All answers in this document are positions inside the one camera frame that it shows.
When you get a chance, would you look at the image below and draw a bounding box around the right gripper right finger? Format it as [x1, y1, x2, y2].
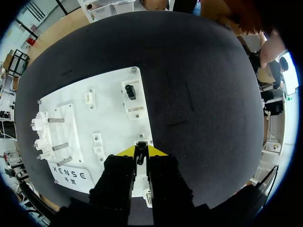
[145, 144, 195, 210]

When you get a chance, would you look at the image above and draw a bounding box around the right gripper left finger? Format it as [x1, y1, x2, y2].
[89, 145, 138, 210]

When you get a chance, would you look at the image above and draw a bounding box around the black plug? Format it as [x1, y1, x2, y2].
[136, 141, 147, 166]
[125, 84, 137, 101]

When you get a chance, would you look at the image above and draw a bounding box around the white board with sockets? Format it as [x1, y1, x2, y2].
[30, 66, 154, 209]

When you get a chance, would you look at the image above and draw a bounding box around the person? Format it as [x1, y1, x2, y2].
[268, 56, 290, 91]

